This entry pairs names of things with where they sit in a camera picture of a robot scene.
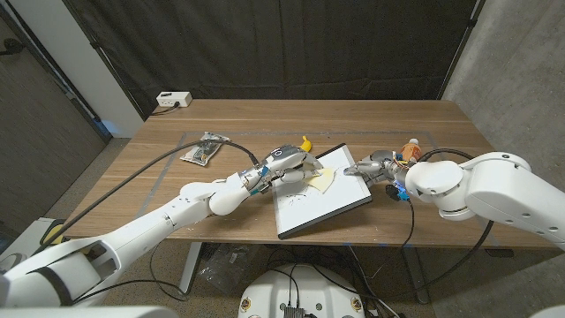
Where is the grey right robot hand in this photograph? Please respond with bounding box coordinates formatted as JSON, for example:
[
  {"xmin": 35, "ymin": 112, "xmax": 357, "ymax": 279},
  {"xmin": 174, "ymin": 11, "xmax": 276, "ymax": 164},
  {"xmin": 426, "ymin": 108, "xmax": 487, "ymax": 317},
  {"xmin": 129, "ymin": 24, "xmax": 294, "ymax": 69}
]
[{"xmin": 343, "ymin": 149, "xmax": 408, "ymax": 187}]

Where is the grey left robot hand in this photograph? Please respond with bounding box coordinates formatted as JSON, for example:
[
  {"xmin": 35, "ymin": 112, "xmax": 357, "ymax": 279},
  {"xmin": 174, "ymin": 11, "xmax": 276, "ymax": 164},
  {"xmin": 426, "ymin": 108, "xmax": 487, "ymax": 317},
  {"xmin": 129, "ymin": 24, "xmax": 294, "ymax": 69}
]
[{"xmin": 262, "ymin": 144, "xmax": 324, "ymax": 185}]

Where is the pale yellow sponge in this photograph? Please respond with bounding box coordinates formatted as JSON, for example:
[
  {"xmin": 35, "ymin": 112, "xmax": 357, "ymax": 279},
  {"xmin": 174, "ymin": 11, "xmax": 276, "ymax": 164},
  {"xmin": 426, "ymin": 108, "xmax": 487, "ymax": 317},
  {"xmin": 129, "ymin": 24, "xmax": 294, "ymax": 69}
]
[{"xmin": 306, "ymin": 166, "xmax": 337, "ymax": 194}]

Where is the small whiteboard with black frame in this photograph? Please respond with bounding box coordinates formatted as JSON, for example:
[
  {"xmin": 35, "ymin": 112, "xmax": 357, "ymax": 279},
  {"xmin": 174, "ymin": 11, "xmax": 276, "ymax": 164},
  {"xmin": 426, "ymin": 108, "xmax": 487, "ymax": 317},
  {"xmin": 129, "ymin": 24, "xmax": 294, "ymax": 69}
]
[{"xmin": 271, "ymin": 142, "xmax": 373, "ymax": 240}]

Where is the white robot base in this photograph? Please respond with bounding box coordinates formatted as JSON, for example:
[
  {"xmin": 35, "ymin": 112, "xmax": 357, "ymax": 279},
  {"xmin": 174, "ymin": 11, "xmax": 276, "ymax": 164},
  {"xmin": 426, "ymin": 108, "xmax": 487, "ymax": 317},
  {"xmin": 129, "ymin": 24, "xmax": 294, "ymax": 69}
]
[{"xmin": 237, "ymin": 263, "xmax": 366, "ymax": 318}]

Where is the small orange toy bottle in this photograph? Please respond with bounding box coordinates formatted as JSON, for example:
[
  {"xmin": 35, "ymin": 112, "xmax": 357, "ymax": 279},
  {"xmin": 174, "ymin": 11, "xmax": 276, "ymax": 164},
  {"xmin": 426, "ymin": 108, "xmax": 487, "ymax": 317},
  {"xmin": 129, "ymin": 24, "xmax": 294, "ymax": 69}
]
[{"xmin": 399, "ymin": 138, "xmax": 422, "ymax": 164}]

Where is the clear plastic package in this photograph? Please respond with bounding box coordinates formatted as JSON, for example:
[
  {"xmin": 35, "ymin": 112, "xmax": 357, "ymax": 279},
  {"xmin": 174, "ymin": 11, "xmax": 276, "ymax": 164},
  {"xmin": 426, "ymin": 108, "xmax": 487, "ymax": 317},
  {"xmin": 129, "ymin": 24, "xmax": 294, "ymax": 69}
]
[{"xmin": 179, "ymin": 131, "xmax": 231, "ymax": 167}]

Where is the black backdrop curtain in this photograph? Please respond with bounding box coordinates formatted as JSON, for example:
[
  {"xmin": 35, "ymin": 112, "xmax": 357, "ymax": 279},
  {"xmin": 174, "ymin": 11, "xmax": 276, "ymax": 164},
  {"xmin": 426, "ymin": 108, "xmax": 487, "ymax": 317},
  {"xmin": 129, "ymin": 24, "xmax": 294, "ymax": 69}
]
[{"xmin": 61, "ymin": 0, "xmax": 480, "ymax": 120}]

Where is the grey table leg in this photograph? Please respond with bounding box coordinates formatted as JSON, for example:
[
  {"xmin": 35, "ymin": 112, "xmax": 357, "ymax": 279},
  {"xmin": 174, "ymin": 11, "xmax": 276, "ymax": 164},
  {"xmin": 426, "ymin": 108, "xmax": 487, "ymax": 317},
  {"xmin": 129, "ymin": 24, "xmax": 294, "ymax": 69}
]
[{"xmin": 402, "ymin": 246, "xmax": 432, "ymax": 305}]

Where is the clear plastic bag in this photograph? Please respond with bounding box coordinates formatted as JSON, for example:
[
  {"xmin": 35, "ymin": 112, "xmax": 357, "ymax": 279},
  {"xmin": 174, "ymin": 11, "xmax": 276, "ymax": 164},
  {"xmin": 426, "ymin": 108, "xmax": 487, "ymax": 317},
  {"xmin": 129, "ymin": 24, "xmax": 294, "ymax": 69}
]
[{"xmin": 196, "ymin": 245, "xmax": 267, "ymax": 295}]

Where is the white power strip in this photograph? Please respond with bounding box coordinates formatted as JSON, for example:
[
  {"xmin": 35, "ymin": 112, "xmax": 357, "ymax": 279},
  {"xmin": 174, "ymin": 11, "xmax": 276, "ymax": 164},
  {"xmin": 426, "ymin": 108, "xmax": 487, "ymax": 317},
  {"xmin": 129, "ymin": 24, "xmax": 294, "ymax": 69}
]
[{"xmin": 155, "ymin": 91, "xmax": 193, "ymax": 109}]

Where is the white table leg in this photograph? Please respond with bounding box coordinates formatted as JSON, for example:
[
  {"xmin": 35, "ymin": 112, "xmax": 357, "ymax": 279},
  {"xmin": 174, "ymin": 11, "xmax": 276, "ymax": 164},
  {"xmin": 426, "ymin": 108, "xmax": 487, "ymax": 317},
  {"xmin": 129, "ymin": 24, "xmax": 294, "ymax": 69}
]
[{"xmin": 177, "ymin": 241, "xmax": 204, "ymax": 296}]

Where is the black backdrop stand pole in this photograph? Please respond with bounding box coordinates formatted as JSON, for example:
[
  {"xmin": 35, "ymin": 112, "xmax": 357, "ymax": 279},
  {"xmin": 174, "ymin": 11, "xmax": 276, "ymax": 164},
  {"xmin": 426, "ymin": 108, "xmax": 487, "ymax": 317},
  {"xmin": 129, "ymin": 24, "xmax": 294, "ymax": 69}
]
[{"xmin": 436, "ymin": 0, "xmax": 486, "ymax": 101}]

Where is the yellow pad with black rim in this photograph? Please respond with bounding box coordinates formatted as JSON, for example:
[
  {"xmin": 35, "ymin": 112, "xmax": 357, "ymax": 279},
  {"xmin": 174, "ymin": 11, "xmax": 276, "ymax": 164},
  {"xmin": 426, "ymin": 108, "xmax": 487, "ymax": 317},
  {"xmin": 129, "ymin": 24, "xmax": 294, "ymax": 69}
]
[{"xmin": 41, "ymin": 220, "xmax": 68, "ymax": 246}]

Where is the dark wooden door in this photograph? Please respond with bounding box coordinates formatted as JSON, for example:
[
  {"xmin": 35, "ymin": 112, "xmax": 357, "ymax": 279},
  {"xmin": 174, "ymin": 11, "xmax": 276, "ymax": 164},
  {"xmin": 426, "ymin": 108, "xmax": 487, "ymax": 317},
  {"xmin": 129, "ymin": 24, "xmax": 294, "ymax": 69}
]
[{"xmin": 0, "ymin": 4, "xmax": 112, "ymax": 242}]

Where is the white robot torso edge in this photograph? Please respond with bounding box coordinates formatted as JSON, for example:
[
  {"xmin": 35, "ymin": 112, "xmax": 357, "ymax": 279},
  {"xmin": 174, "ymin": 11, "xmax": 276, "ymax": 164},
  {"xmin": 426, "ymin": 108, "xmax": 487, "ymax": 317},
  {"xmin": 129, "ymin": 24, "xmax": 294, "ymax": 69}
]
[{"xmin": 0, "ymin": 306, "xmax": 180, "ymax": 318}]

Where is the white floor platform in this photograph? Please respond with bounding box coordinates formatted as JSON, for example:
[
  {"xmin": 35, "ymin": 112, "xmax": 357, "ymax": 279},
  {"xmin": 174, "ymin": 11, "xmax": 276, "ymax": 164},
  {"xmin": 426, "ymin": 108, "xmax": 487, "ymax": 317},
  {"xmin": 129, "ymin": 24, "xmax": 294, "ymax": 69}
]
[{"xmin": 0, "ymin": 216, "xmax": 72, "ymax": 275}]

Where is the thin black right arm wire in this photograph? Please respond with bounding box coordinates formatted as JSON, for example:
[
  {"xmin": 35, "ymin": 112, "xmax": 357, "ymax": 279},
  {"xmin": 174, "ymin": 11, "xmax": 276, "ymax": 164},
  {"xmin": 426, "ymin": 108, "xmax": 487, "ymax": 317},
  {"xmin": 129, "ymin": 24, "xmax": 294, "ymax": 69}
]
[{"xmin": 399, "ymin": 197, "xmax": 416, "ymax": 251}]

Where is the thin black arm wire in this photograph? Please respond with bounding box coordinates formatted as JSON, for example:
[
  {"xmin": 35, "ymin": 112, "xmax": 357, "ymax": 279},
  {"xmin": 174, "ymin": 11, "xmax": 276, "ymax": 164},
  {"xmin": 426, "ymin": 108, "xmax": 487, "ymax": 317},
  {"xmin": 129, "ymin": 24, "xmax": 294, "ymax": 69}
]
[
  {"xmin": 72, "ymin": 240, "xmax": 192, "ymax": 307},
  {"xmin": 399, "ymin": 197, "xmax": 416, "ymax": 251}
]

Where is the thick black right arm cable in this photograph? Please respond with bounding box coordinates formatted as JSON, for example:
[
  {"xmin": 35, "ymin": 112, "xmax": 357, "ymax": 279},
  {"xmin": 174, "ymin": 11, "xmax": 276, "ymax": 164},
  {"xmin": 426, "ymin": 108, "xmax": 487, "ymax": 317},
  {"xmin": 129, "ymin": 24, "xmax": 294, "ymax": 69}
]
[{"xmin": 388, "ymin": 148, "xmax": 495, "ymax": 293}]

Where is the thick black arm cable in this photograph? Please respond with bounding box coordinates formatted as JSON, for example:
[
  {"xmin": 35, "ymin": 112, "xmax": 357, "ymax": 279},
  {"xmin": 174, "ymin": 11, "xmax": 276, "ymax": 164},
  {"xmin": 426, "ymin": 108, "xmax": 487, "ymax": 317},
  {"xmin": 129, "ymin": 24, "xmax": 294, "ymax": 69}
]
[
  {"xmin": 43, "ymin": 139, "xmax": 261, "ymax": 248},
  {"xmin": 388, "ymin": 148, "xmax": 495, "ymax": 293}
]

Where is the black power strip cord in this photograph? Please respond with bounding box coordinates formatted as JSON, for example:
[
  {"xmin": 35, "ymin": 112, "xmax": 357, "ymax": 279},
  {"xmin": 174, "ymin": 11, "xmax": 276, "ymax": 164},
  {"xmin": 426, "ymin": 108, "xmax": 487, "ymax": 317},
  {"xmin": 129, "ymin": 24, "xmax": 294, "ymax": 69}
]
[{"xmin": 149, "ymin": 102, "xmax": 181, "ymax": 117}]

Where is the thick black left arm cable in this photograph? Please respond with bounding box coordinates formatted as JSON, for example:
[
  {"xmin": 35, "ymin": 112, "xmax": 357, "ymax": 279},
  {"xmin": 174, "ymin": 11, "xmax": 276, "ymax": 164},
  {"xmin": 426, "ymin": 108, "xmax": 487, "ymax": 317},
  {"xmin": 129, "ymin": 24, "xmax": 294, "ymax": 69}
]
[{"xmin": 43, "ymin": 139, "xmax": 261, "ymax": 248}]

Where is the thin black left arm wire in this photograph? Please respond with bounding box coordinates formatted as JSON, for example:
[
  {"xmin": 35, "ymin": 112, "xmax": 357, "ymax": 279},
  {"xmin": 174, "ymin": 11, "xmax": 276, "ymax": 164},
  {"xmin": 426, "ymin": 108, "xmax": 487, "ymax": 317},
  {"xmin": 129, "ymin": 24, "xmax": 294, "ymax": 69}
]
[{"xmin": 72, "ymin": 240, "xmax": 192, "ymax": 307}]

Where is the black door handle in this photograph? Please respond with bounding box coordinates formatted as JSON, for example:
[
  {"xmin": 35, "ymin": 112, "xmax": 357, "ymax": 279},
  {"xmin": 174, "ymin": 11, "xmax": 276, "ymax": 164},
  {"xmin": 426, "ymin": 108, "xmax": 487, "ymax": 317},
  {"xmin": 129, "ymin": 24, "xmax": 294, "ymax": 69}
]
[{"xmin": 0, "ymin": 37, "xmax": 26, "ymax": 57}]

